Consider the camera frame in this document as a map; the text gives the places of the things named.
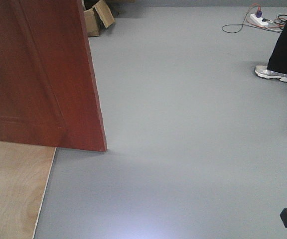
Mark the brown wooden door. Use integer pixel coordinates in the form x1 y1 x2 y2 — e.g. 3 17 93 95
0 0 107 152

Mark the cardboard box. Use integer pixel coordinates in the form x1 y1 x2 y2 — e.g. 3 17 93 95
84 0 115 37

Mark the orange cable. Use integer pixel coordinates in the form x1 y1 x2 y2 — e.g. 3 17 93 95
242 2 284 33

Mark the black looped cable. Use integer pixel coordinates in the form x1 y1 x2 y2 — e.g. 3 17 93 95
221 13 287 34

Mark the grey white sneaker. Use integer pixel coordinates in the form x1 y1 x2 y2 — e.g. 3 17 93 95
255 65 287 83

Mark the white power strip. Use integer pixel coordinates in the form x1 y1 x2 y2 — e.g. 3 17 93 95
250 13 269 27

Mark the plywood door base platform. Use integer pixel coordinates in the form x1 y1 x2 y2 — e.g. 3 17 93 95
0 141 56 239

